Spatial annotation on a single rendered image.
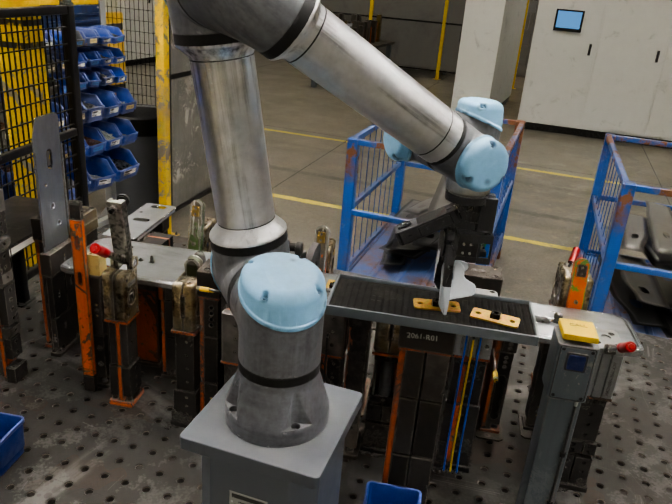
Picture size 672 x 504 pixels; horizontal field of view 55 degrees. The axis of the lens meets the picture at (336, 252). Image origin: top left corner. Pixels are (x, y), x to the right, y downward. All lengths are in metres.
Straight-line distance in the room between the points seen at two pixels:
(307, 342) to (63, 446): 0.86
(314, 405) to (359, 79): 0.44
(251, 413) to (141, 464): 0.65
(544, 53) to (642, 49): 1.16
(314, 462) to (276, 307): 0.22
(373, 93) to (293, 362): 0.36
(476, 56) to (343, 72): 8.45
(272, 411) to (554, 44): 8.48
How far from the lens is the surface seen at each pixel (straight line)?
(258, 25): 0.74
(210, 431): 0.95
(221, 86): 0.87
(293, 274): 0.86
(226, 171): 0.90
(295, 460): 0.90
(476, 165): 0.88
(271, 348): 0.85
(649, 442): 1.83
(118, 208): 1.48
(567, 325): 1.22
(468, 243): 1.12
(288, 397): 0.89
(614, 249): 3.28
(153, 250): 1.76
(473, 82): 9.25
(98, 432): 1.63
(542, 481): 1.37
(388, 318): 1.13
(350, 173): 3.39
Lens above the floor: 1.69
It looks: 23 degrees down
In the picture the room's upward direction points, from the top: 5 degrees clockwise
